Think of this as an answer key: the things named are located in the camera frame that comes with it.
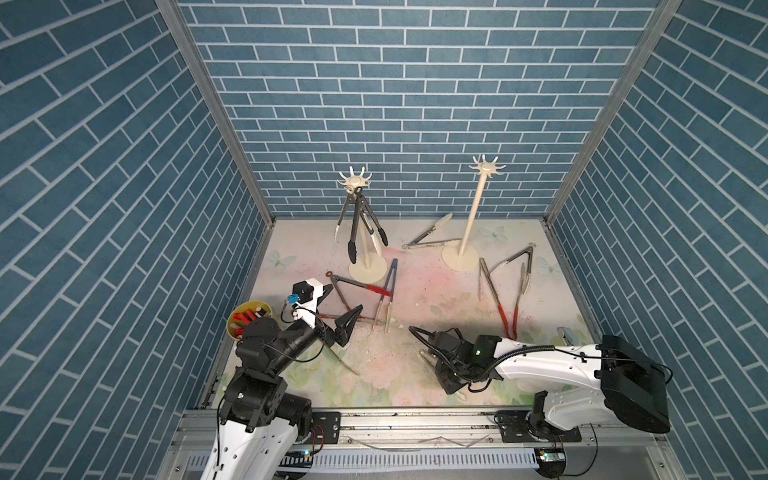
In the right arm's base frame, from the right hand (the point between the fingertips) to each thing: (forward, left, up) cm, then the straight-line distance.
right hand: (443, 384), depth 80 cm
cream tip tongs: (+49, +10, +2) cm, 50 cm away
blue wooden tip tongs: (+39, +17, +1) cm, 42 cm away
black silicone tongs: (+28, +27, +23) cm, 45 cm away
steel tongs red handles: (+34, -17, +1) cm, 38 cm away
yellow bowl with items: (+10, +55, +12) cm, 58 cm away
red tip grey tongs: (+31, +31, 0) cm, 44 cm away
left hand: (+7, +22, +29) cm, 38 cm away
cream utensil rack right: (+45, -9, +1) cm, 46 cm away
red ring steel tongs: (+5, +31, 0) cm, 31 cm away
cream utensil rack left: (+36, +26, +1) cm, 45 cm away
